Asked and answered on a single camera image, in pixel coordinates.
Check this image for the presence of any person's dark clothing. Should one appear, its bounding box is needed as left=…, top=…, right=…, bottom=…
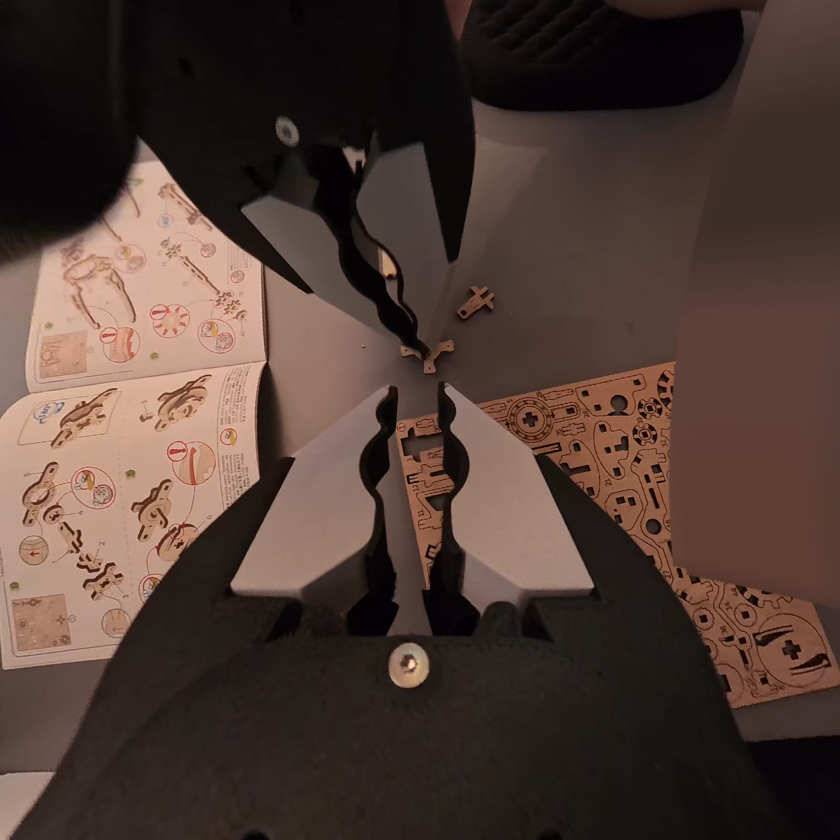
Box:
left=738, top=738, right=840, bottom=840

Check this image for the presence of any illustrated instruction booklet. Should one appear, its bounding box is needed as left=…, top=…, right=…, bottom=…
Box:
left=0, top=161, right=270, bottom=672

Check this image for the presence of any laser-cut wooden parts sheet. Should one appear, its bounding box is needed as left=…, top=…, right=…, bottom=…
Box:
left=395, top=361, right=840, bottom=711

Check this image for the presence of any wooden x-shaped part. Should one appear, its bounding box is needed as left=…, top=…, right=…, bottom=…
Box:
left=400, top=338, right=455, bottom=375

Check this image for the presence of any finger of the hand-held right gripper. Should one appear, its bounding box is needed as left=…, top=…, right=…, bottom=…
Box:
left=357, top=133, right=455, bottom=355
left=241, top=147, right=432, bottom=357

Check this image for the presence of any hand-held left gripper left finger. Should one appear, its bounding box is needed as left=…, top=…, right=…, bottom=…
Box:
left=231, top=386, right=399, bottom=635

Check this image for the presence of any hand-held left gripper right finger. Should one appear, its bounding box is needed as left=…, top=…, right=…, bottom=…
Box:
left=421, top=382, right=595, bottom=635

